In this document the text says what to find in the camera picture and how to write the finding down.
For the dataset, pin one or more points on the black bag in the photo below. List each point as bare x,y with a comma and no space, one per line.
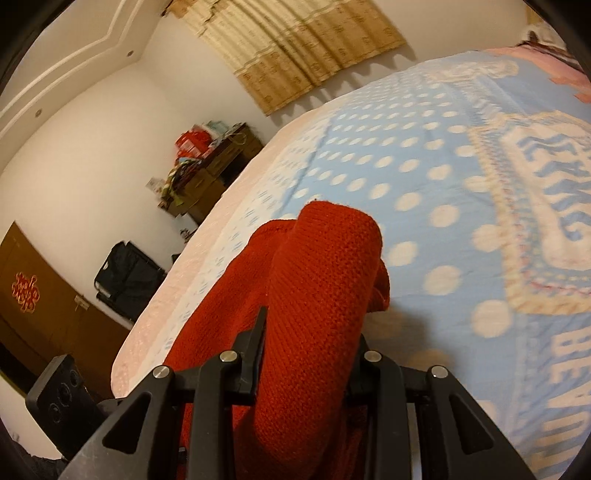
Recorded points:
129,277

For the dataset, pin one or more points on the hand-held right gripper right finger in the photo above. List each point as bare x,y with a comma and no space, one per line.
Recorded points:
374,374

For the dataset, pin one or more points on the pink floral pillow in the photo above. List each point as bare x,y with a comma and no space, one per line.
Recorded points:
545,39

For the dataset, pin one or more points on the blue dotted printed blanket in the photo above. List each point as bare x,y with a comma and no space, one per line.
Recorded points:
415,161

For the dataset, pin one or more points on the beige patterned curtain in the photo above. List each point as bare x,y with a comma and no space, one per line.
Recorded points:
286,50

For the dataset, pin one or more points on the red gift bag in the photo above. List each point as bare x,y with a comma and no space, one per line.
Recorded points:
191,142

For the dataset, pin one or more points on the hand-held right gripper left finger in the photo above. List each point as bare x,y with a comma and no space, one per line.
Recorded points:
249,360

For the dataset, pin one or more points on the colourful striped cloth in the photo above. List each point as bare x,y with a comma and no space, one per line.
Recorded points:
178,177

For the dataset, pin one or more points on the brown wooden desk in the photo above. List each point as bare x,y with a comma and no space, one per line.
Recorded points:
207,184

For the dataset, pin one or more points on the red knot door decoration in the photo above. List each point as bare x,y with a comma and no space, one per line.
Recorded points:
26,292

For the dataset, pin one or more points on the white wall card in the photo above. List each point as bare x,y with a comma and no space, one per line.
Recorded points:
153,184

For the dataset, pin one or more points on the red knitted sweater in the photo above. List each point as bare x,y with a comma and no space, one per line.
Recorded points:
318,286

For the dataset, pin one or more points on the brown wooden door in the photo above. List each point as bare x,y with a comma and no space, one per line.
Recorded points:
55,323

